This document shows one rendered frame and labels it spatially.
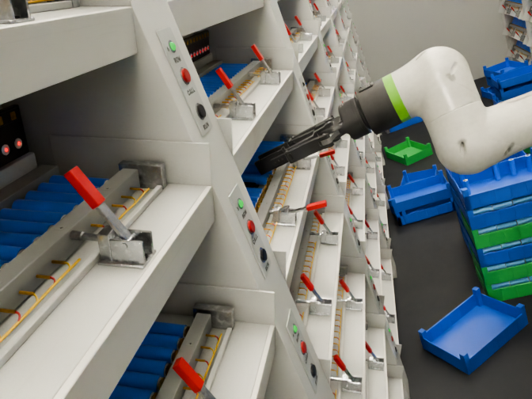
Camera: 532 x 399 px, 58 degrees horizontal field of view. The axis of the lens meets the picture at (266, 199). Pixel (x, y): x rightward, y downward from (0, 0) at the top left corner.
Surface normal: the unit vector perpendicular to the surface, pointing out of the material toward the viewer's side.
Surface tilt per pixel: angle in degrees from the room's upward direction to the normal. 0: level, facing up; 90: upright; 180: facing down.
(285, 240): 21
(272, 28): 90
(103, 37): 111
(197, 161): 90
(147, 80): 90
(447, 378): 0
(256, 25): 90
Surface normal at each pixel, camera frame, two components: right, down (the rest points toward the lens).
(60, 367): -0.01, -0.90
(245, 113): -0.18, 0.42
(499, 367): -0.36, -0.87
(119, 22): 0.98, 0.07
